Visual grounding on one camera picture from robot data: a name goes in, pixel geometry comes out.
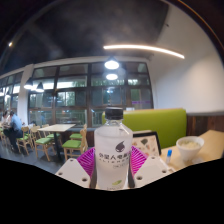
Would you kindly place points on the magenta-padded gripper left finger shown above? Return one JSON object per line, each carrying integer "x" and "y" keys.
{"x": 71, "y": 171}

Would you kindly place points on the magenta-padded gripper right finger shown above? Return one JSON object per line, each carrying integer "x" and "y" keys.
{"x": 150, "y": 170}

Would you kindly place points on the clear white-labelled drink bottle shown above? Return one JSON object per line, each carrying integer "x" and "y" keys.
{"x": 112, "y": 150}

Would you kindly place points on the small blue-capped bottle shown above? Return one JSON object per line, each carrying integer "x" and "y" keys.
{"x": 168, "y": 156}

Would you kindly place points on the black-framed picture menu stand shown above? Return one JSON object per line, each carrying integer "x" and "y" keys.
{"x": 148, "y": 143}

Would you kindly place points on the green-seated wooden chairs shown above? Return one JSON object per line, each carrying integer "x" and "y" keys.
{"x": 71, "y": 144}

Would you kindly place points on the white bowl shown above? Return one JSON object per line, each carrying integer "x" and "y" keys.
{"x": 189, "y": 148}

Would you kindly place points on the wooden dining table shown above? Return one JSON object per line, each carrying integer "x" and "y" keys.
{"x": 56, "y": 128}

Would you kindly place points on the green upholstered bench back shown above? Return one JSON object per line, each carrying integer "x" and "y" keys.
{"x": 160, "y": 121}

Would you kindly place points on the person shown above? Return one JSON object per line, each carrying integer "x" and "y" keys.
{"x": 15, "y": 128}
{"x": 4, "y": 118}

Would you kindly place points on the round pendant ceiling lamps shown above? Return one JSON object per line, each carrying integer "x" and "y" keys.
{"x": 111, "y": 64}

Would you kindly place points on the long linear ceiling light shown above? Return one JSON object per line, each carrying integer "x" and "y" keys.
{"x": 143, "y": 47}

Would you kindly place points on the dark-framed window wall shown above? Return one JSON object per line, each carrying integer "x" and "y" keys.
{"x": 73, "y": 100}

